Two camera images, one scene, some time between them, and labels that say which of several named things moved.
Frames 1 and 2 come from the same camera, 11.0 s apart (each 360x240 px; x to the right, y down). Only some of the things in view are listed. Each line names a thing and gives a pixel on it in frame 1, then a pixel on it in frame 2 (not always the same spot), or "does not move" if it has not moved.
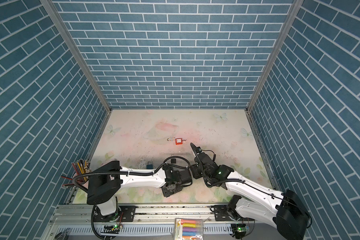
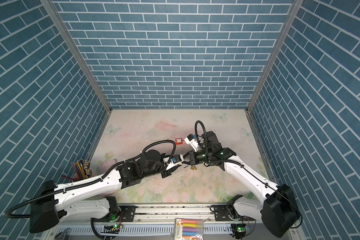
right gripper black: (194, 168) -> (192, 158)
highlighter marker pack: (188, 229) does not move
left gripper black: (168, 193) -> (168, 172)
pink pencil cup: (82, 169) does not move
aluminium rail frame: (157, 222) does not move
